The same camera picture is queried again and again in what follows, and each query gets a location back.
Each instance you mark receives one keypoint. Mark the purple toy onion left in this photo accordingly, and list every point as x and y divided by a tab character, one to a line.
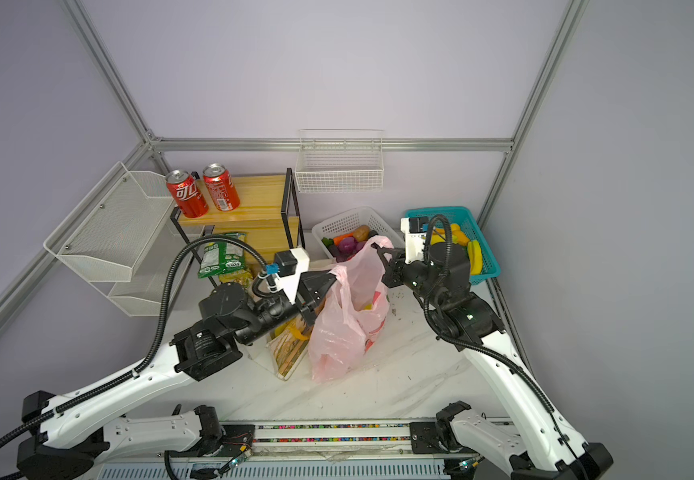
348	245

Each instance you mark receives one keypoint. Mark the wooden black-frame shelf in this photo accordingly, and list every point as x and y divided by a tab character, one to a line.
269	214

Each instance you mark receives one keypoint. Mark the teal plastic basket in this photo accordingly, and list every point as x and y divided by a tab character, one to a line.
464	218

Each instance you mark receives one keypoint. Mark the green snack bag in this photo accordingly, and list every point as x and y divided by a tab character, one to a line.
221	258

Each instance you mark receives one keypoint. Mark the white mesh tiered rack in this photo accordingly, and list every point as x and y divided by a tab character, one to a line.
122	241

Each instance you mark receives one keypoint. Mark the white canvas tote bag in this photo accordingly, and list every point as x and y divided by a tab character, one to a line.
282	350

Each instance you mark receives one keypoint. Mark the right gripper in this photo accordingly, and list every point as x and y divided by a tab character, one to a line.
392	266

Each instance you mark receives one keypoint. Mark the red cola can right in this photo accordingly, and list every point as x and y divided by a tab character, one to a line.
221	188

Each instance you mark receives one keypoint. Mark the white plastic basket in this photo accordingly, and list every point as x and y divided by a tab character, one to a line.
348	221

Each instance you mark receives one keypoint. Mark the yellow toy banana right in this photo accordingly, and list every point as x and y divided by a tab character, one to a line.
475	254

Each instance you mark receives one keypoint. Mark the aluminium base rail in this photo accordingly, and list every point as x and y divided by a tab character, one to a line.
381	449

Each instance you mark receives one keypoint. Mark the brown toy potato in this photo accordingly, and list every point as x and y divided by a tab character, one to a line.
362	233

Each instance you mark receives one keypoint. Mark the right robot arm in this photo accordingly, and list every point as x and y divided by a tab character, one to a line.
546	445

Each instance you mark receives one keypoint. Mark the red cola can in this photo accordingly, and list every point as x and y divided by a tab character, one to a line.
221	188
184	189

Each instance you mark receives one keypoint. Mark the white wire wall basket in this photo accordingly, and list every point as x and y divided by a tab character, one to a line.
340	161

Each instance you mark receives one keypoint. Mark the small yellow-green snack bag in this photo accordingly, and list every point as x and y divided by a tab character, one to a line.
243	277

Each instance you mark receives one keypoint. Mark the pink plastic grocery bag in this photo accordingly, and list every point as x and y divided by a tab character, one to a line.
353	316

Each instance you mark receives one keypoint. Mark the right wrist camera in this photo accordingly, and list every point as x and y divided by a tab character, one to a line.
414	229

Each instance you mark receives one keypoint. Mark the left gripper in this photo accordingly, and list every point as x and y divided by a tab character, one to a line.
309	299

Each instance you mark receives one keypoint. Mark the red cola can left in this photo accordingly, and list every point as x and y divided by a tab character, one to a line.
184	189

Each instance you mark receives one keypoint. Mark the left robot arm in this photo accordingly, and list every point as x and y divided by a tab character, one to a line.
65	436

